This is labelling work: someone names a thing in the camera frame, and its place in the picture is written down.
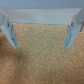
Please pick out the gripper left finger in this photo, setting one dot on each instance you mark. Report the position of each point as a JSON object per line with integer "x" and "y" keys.
{"x": 9, "y": 31}

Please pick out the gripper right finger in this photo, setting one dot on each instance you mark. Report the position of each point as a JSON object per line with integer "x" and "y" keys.
{"x": 71, "y": 33}

